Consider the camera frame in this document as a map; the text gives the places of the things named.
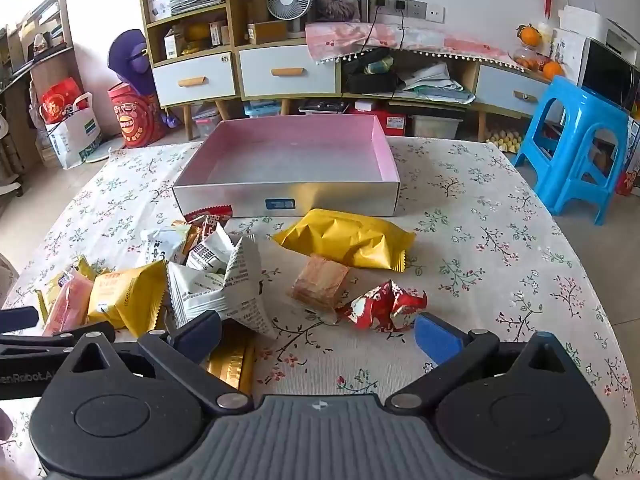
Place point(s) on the wooden drawer cabinet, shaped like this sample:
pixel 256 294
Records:
pixel 237 72

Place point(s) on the white snack packet black lettering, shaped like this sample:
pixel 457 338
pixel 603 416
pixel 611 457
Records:
pixel 210 255

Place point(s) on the blue plastic stool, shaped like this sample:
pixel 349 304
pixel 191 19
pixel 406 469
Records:
pixel 575 130

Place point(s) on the wooden bookshelf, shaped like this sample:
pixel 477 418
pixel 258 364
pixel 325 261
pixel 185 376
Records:
pixel 45 60

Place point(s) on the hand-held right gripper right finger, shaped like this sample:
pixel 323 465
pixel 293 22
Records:
pixel 439 340

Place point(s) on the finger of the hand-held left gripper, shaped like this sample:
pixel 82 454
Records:
pixel 30 341
pixel 17 319

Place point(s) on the clear bin black lid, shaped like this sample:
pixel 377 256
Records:
pixel 322 106

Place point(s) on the pink cardboard box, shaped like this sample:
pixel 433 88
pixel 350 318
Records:
pixel 290 160

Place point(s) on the oranges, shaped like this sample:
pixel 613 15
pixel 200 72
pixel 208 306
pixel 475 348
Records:
pixel 529 59

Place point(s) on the white shopping bag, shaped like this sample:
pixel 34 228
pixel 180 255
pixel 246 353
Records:
pixel 75 140

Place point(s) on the floral tablecloth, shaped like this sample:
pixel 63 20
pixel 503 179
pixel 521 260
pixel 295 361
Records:
pixel 500 270

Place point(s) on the egg tray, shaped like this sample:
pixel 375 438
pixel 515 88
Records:
pixel 502 140

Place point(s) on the red cartoon bag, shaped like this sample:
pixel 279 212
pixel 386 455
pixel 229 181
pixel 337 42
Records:
pixel 135 117

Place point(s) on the wall socket panel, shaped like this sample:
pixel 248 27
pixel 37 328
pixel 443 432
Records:
pixel 415 7

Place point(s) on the white foam box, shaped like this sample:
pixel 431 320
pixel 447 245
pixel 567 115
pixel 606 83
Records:
pixel 595 22

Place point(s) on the white printed box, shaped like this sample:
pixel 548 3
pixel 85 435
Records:
pixel 159 4

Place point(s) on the low wooden tv stand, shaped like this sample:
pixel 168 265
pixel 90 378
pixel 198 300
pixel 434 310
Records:
pixel 470 72

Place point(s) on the blue lid storage bin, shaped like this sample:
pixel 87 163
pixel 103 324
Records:
pixel 262 110

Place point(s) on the small clear storage bin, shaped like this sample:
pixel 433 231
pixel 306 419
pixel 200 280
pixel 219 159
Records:
pixel 206 122

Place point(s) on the red gift bag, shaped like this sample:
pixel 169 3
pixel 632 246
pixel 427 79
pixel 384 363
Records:
pixel 60 100

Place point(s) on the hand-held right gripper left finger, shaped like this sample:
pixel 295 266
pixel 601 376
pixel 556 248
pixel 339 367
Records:
pixel 197 336

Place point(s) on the black bag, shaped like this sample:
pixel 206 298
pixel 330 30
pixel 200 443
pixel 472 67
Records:
pixel 370 82

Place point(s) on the white desk fan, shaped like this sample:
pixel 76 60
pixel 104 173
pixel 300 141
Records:
pixel 289 0

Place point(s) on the purple plush toy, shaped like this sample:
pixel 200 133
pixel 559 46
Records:
pixel 130 55

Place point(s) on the white microwave oven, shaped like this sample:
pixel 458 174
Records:
pixel 605 70

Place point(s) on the loose papers pile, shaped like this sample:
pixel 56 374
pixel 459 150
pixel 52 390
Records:
pixel 435 85

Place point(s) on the clear wafer packet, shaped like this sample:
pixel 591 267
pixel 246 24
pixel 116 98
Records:
pixel 320 280

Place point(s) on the brown cardboard box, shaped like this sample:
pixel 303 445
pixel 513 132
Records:
pixel 266 32

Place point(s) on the large white printed snack packet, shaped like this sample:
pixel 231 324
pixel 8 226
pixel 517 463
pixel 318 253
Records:
pixel 225 290

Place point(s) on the pink cherry print cloth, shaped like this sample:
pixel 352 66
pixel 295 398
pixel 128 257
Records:
pixel 425 40

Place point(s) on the white snack packet green print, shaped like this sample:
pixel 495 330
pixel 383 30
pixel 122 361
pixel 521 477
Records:
pixel 160 247

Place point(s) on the wide clear storage bin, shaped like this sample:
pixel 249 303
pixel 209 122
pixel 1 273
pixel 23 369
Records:
pixel 437 125

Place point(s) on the small brown white carton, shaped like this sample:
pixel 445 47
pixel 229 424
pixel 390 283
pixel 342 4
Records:
pixel 219 32

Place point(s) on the gold snack packet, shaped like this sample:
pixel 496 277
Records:
pixel 232 360

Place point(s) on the red box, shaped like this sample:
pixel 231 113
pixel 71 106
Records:
pixel 395 120

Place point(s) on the pink snack packet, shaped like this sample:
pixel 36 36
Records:
pixel 70 305

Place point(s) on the tall wooden shelf cabinet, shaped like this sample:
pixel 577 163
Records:
pixel 150 60

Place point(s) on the orange fruit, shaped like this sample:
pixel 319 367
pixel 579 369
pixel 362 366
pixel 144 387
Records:
pixel 530 35
pixel 553 70

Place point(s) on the dark red snack packet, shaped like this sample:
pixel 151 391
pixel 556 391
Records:
pixel 210 216

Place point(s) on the red white snack packet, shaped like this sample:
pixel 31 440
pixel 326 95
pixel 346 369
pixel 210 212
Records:
pixel 385 307

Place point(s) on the large yellow snack packet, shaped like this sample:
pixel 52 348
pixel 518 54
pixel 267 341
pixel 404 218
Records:
pixel 345 237

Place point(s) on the yellow snack packet orange print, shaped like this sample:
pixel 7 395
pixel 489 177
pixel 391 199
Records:
pixel 125 295

